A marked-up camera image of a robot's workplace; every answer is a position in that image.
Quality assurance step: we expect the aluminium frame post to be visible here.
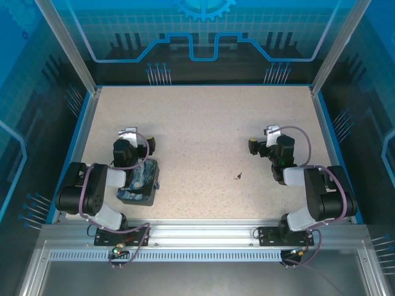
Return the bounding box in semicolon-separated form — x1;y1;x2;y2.
35;0;102;95
310;0;367;95

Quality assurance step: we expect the aluminium frame rail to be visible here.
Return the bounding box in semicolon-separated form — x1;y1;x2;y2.
39;219;368;251

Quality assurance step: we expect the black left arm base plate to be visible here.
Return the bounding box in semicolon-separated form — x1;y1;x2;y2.
94;226;151;247

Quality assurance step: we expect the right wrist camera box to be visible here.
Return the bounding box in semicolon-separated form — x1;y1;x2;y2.
264;125;282;147

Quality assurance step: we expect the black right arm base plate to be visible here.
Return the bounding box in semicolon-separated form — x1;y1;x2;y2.
257;226;315;247

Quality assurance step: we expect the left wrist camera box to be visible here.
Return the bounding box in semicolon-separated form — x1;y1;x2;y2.
118;126;139;148

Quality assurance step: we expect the aluminium side rail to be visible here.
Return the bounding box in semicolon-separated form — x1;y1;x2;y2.
51;88;102;224
311;89;354;223

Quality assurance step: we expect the slotted grey cable duct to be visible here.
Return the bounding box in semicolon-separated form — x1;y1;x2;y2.
49;250;283;262

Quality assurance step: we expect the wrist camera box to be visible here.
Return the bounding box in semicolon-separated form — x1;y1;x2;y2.
118;126;139;148
264;125;282;147

